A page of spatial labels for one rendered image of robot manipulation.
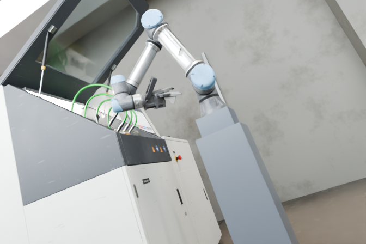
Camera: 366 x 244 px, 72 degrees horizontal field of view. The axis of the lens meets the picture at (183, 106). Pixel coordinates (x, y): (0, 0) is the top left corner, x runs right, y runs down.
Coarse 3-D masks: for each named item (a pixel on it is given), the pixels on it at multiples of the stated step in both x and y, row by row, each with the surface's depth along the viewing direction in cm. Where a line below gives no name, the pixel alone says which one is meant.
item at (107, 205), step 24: (120, 168) 113; (72, 192) 117; (96, 192) 114; (120, 192) 111; (48, 216) 118; (72, 216) 115; (96, 216) 112; (120, 216) 109; (48, 240) 116; (72, 240) 113; (96, 240) 110; (120, 240) 107; (144, 240) 104
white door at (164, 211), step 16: (144, 176) 127; (160, 176) 146; (144, 192) 120; (160, 192) 137; (176, 192) 161; (144, 208) 114; (160, 208) 129; (176, 208) 150; (144, 224) 108; (160, 224) 122; (176, 224) 140; (192, 224) 164; (160, 240) 115; (176, 240) 132; (192, 240) 153
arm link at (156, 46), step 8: (152, 40) 144; (144, 48) 146; (152, 48) 144; (160, 48) 147; (144, 56) 143; (152, 56) 145; (136, 64) 144; (144, 64) 143; (136, 72) 142; (144, 72) 144; (128, 80) 142; (136, 80) 141; (136, 88) 143
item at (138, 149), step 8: (120, 136) 120; (128, 136) 128; (136, 136) 137; (128, 144) 124; (136, 144) 133; (144, 144) 143; (152, 144) 155; (160, 144) 169; (128, 152) 120; (136, 152) 129; (144, 152) 139; (152, 152) 150; (160, 152) 162; (128, 160) 117; (136, 160) 125; (144, 160) 135; (152, 160) 145; (160, 160) 157; (168, 160) 171
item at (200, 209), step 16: (96, 96) 205; (112, 112) 199; (144, 112) 265; (176, 144) 206; (192, 160) 236; (192, 176) 211; (192, 192) 193; (192, 208) 177; (208, 208) 218; (208, 224) 198; (208, 240) 182
